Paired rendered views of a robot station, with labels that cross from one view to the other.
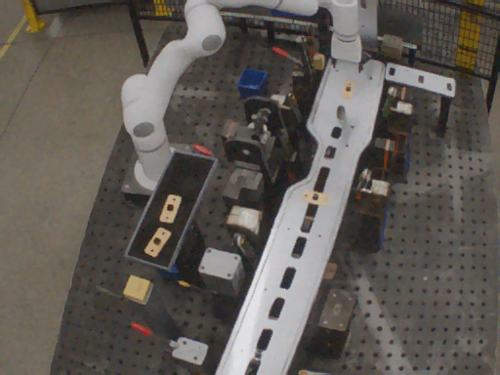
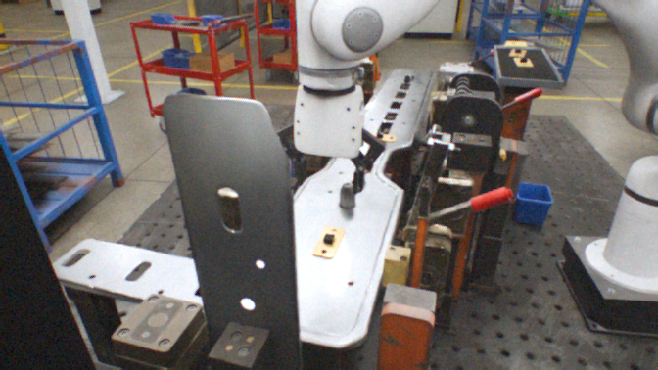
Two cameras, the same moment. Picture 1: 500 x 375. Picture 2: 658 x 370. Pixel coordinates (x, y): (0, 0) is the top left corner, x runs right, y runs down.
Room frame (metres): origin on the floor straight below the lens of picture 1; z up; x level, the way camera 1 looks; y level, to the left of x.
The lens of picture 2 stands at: (1.98, -0.51, 1.45)
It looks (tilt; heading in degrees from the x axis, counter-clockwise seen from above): 30 degrees down; 168
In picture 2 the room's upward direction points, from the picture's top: straight up
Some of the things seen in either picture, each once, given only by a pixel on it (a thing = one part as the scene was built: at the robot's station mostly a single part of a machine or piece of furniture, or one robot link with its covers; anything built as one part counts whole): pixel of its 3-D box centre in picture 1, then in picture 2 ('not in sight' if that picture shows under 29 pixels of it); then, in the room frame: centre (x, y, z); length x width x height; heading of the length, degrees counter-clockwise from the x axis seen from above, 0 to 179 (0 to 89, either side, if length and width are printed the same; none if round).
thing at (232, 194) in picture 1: (240, 226); not in sight; (1.01, 0.05, 0.90); 0.05 x 0.05 x 0.40; 62
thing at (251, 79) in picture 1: (252, 85); not in sight; (1.75, -0.09, 0.74); 0.11 x 0.10 x 0.09; 152
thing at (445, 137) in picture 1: (443, 112); (104, 325); (1.36, -0.81, 0.84); 0.11 x 0.06 x 0.29; 62
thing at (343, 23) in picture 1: (344, 13); (330, 10); (1.41, -0.40, 1.37); 0.09 x 0.08 x 0.13; 7
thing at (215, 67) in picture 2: not in sight; (201, 76); (-1.61, -0.86, 0.49); 0.81 x 0.47 x 0.97; 55
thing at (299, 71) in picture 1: (305, 104); (418, 314); (1.48, -0.26, 0.88); 0.07 x 0.06 x 0.35; 62
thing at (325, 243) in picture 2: (348, 89); (329, 239); (1.40, -0.40, 1.01); 0.08 x 0.04 x 0.01; 152
